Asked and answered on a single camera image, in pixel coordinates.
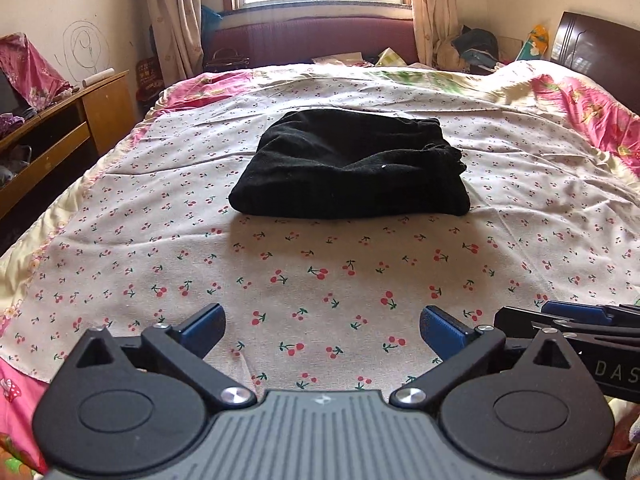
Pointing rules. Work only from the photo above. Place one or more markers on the white paper roll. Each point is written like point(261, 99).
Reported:
point(99, 76)

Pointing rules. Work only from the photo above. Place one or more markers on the beige curtain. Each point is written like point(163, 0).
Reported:
point(177, 29)
point(434, 22)

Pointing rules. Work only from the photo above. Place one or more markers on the pink floral cloth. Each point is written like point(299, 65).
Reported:
point(29, 73)

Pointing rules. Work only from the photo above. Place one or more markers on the maroon padded bench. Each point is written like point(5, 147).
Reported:
point(301, 40)

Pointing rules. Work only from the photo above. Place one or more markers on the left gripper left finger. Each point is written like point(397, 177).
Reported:
point(202, 331)

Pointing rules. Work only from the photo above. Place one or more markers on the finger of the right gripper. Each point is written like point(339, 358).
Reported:
point(580, 313)

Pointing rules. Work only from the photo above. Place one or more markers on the wooden shelf cabinet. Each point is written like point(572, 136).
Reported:
point(66, 139)

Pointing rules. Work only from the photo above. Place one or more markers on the dark clothes pile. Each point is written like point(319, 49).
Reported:
point(478, 48)

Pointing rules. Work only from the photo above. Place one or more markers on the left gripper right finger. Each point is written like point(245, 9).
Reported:
point(443, 333)

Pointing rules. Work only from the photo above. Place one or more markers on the cherry print bed quilt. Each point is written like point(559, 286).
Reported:
point(147, 234)

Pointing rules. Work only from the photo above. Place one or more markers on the black pants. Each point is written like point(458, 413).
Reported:
point(325, 163)

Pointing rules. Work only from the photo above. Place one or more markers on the grey clothes in shelf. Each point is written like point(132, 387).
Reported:
point(13, 163)

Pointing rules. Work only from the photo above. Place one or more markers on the beige right curtain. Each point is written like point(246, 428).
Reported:
point(434, 22)

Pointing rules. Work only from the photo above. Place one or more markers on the dark wooden headboard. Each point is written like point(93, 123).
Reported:
point(606, 52)

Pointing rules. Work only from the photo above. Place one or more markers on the beige left curtain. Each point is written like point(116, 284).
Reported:
point(177, 29)

